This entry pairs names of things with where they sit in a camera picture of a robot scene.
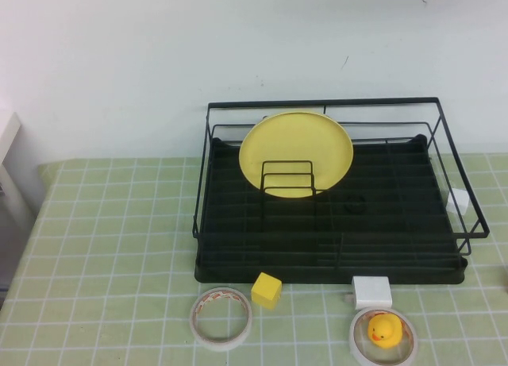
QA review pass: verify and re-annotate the yellow round plate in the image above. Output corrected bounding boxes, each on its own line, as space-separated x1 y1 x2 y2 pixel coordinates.
237 110 355 200

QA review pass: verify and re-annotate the yellow cube block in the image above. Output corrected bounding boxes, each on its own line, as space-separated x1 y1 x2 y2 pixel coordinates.
251 272 283 311

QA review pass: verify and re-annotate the green checked tablecloth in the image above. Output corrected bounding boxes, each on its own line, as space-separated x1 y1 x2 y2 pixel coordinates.
0 153 508 366

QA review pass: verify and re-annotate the white power adapter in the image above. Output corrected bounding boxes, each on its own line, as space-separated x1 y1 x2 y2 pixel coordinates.
343 276 394 310

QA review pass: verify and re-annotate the white tape roll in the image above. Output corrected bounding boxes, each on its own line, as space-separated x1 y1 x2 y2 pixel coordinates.
348 306 419 364
189 287 254 352

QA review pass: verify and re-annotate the yellow rubber duck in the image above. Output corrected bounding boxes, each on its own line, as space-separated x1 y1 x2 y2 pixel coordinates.
367 316 404 349

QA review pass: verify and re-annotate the white cube block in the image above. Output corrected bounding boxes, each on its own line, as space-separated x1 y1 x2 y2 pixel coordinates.
446 188 471 215

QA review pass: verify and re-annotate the white cabinet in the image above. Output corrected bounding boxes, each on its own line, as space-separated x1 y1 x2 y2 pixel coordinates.
0 99 47 291

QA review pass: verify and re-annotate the black wire dish rack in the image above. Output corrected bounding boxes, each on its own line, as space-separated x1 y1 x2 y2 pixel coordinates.
191 97 491 272

